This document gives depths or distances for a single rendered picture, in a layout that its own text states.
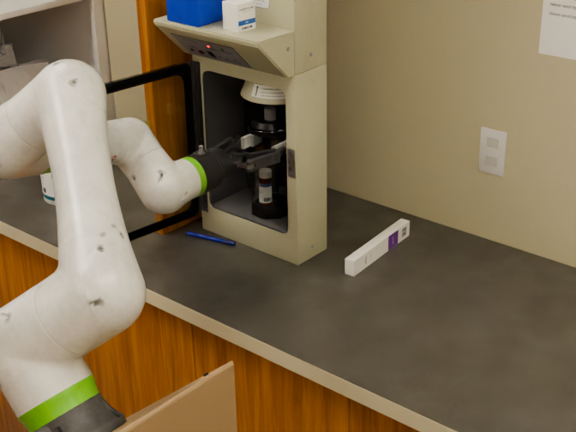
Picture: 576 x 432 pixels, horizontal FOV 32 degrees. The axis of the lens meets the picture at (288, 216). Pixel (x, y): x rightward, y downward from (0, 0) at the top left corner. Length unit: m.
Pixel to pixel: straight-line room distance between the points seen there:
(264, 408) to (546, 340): 0.63
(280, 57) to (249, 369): 0.68
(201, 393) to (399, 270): 0.99
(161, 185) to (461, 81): 0.80
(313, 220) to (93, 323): 1.00
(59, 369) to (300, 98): 0.94
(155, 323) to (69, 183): 0.87
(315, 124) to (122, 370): 0.82
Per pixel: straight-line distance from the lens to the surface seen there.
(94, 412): 1.56
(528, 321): 2.21
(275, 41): 2.13
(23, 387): 1.56
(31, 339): 1.53
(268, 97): 2.31
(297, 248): 2.36
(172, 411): 1.44
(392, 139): 2.64
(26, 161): 1.81
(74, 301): 1.48
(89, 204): 1.56
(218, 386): 1.50
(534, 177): 2.45
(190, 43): 2.29
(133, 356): 2.54
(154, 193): 2.13
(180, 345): 2.37
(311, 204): 2.36
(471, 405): 1.94
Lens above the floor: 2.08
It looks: 26 degrees down
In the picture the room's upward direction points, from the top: 1 degrees counter-clockwise
